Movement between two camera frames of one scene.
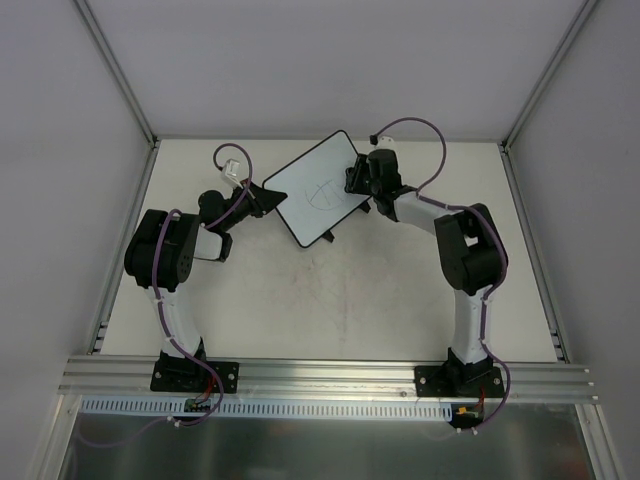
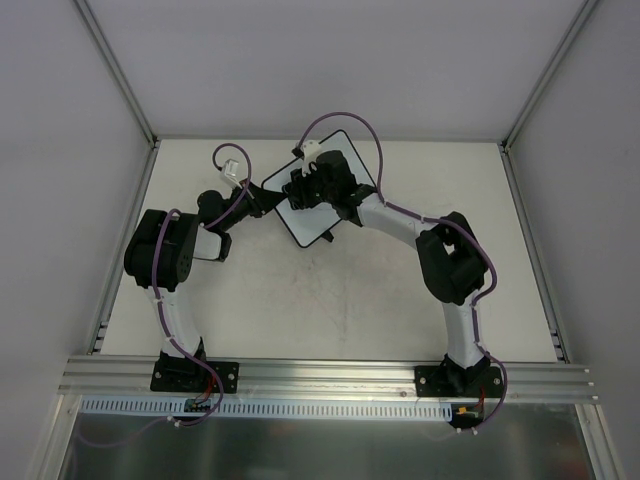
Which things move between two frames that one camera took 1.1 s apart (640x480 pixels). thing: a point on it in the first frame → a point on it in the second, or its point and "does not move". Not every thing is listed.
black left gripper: [255, 200] does not move
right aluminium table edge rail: [557, 331] does not move
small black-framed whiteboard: [314, 184] does not move
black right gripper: [362, 175] → [300, 189]
